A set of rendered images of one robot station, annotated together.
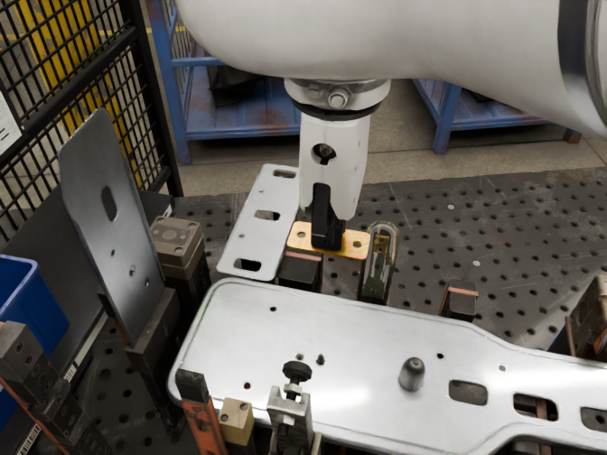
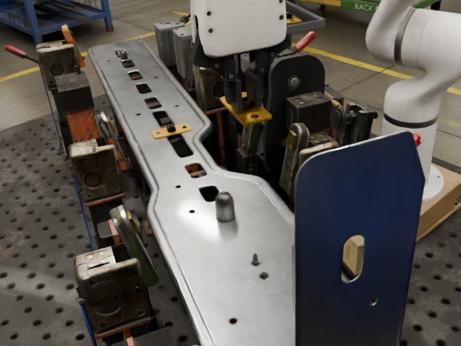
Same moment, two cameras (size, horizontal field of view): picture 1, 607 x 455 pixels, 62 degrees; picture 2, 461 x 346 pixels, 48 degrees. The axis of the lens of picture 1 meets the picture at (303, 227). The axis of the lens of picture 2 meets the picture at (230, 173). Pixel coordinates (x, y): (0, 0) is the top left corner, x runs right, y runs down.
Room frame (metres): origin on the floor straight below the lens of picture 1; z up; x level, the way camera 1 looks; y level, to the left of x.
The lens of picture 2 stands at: (0.69, 0.46, 1.53)
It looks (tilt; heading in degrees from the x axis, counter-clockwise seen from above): 32 degrees down; 238
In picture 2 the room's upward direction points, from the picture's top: 5 degrees counter-clockwise
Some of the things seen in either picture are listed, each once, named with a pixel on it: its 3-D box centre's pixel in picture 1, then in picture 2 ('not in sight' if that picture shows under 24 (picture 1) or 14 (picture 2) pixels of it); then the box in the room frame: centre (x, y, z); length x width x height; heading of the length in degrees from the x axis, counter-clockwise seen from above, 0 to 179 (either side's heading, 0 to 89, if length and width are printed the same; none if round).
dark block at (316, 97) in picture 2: not in sight; (307, 192); (0.10, -0.21, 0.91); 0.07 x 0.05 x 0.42; 167
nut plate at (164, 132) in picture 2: not in sight; (171, 128); (0.25, -0.48, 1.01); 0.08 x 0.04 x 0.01; 166
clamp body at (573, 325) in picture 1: (574, 358); (108, 214); (0.44, -0.46, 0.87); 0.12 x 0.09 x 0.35; 167
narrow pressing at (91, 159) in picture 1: (122, 241); (352, 306); (0.43, 0.23, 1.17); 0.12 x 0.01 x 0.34; 167
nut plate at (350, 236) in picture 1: (329, 237); (244, 104); (0.36, -0.03, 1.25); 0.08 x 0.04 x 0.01; 77
